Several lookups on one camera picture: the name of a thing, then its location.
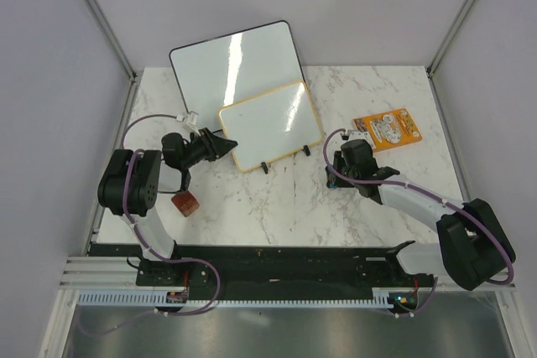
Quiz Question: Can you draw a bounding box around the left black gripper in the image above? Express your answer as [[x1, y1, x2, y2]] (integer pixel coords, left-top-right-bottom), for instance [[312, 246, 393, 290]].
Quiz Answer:
[[181, 127, 237, 169]]

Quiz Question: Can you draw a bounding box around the blue whiteboard eraser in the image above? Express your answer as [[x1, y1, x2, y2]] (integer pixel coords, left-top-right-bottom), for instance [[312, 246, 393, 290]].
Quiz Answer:
[[326, 167, 338, 189]]

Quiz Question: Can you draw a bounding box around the yellow framed whiteboard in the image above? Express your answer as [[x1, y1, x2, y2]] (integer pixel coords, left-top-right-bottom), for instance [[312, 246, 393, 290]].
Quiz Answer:
[[218, 80, 323, 173]]

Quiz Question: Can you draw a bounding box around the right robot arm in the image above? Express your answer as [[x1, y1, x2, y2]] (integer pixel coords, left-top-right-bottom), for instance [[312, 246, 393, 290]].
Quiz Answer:
[[326, 139, 516, 291]]

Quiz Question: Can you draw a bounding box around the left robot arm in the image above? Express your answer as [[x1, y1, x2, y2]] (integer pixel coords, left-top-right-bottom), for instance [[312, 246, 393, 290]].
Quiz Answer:
[[97, 128, 238, 285]]

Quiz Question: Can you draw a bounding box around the black framed whiteboard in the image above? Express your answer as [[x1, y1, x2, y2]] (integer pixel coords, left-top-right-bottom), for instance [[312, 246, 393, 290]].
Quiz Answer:
[[169, 20, 304, 131]]

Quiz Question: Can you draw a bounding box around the orange card box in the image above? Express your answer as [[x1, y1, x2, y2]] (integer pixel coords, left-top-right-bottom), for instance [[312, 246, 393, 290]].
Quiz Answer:
[[353, 108, 422, 153]]

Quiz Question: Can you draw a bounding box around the red wooden block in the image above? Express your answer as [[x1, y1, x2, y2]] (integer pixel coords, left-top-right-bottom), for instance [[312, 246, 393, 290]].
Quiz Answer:
[[171, 191, 200, 217]]

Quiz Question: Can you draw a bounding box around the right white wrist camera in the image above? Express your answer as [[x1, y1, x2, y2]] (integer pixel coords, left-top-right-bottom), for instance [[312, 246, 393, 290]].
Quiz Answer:
[[341, 129, 374, 147]]

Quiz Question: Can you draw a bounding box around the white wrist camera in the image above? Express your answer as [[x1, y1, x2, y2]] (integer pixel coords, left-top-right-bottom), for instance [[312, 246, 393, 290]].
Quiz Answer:
[[175, 112, 199, 127], [341, 129, 374, 147]]

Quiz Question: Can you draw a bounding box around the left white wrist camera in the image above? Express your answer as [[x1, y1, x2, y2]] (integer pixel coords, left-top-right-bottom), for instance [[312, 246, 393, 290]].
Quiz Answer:
[[175, 112, 199, 127]]

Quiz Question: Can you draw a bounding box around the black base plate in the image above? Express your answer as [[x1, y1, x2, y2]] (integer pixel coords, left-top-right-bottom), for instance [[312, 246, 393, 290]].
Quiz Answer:
[[89, 244, 433, 299]]

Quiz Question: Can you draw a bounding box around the white slotted cable duct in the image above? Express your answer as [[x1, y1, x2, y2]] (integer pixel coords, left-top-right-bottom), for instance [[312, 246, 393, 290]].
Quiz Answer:
[[77, 289, 401, 309]]

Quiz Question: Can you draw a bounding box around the right aluminium corner post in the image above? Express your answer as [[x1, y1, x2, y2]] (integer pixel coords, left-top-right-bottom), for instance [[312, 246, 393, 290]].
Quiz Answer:
[[425, 0, 504, 78]]

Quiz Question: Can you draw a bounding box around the aluminium corner post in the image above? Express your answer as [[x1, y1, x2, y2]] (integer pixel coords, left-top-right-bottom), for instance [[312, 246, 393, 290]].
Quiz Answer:
[[425, 0, 504, 78], [58, 0, 139, 82]]

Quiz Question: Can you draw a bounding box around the left aluminium corner post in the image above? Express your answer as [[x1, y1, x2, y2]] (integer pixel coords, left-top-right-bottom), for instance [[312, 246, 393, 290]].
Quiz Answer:
[[58, 0, 139, 82]]

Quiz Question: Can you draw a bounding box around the aluminium rail frame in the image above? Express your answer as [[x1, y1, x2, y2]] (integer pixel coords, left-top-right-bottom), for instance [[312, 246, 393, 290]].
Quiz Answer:
[[39, 245, 529, 357]]

